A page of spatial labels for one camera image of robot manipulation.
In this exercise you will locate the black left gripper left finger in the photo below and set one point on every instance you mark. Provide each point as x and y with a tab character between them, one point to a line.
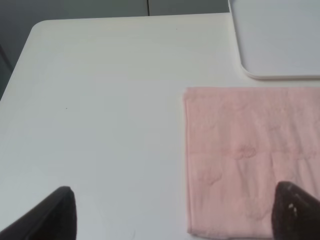
54	218

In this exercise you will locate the white plastic tray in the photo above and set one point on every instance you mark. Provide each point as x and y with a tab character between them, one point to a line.
277	39

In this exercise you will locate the pink towel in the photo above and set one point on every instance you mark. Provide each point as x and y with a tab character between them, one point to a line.
239	143

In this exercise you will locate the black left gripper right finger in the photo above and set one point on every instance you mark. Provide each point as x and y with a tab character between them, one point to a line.
295	213

